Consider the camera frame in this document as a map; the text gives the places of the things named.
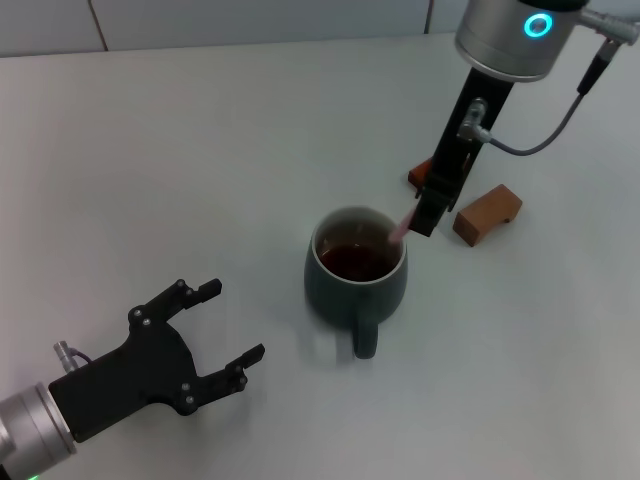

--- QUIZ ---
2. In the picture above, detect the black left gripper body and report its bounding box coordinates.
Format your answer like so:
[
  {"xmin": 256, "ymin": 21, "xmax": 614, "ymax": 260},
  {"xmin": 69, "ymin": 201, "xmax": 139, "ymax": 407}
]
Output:
[{"xmin": 48, "ymin": 321, "xmax": 202, "ymax": 444}]

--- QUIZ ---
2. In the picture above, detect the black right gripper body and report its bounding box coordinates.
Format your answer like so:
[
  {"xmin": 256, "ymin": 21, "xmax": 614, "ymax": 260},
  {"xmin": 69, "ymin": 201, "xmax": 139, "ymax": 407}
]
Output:
[{"xmin": 424, "ymin": 69, "xmax": 517, "ymax": 209}]

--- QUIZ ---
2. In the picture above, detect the pink handled metal spoon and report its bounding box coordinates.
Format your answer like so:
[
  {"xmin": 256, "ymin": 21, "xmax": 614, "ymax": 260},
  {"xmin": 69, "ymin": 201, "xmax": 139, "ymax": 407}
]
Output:
[{"xmin": 388, "ymin": 206, "xmax": 417, "ymax": 247}]

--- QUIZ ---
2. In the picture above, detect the dark grey ceramic mug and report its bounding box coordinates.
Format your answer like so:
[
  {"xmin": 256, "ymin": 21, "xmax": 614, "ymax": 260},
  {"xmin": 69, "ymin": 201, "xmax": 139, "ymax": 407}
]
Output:
[{"xmin": 303, "ymin": 204, "xmax": 410, "ymax": 360}]

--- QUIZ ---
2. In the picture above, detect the reddish brown wooden block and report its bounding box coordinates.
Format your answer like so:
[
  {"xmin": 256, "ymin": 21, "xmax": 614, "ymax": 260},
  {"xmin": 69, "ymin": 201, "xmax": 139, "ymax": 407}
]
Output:
[{"xmin": 407, "ymin": 157, "xmax": 435, "ymax": 190}]

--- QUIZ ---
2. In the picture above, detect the light brown wooden block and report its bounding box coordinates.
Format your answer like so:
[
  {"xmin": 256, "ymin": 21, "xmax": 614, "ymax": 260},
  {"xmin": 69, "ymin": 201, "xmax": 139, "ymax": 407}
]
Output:
[{"xmin": 452, "ymin": 183, "xmax": 524, "ymax": 249}]

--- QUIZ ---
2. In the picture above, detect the left gripper connector cable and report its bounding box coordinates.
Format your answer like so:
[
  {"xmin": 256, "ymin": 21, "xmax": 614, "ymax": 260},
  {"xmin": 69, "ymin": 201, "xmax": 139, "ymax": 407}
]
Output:
[{"xmin": 53, "ymin": 340, "xmax": 95, "ymax": 374}]

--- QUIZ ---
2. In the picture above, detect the right gripper grey cable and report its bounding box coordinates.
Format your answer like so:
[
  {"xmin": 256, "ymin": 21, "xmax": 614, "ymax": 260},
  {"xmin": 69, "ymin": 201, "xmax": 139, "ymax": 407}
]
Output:
[{"xmin": 458, "ymin": 37, "xmax": 621, "ymax": 158}]

